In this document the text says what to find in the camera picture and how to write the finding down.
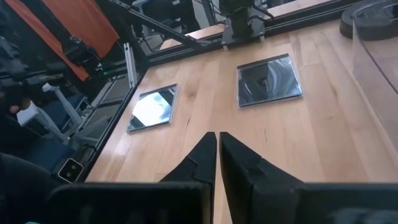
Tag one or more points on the black desk lamp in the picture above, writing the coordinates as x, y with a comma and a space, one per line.
348, 28

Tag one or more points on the clear plastic bin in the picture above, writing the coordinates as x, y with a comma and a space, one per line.
373, 77

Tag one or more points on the orange fabric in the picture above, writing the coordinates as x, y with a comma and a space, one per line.
87, 25

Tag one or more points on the white desk leg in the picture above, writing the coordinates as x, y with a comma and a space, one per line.
62, 102

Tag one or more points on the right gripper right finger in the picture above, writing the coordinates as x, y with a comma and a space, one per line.
280, 202

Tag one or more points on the small grey camera box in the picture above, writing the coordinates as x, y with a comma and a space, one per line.
70, 170

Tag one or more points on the blue chair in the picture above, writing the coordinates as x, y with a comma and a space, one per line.
56, 109

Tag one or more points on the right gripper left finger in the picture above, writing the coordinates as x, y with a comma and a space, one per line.
140, 202

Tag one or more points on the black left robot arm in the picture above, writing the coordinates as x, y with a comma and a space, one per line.
241, 15

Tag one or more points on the person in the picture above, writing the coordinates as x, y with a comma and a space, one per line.
21, 186

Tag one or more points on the clear jewel case black tray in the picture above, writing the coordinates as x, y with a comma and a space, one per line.
152, 109
269, 81

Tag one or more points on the silver aluminium bracket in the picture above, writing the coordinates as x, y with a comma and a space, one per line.
130, 68

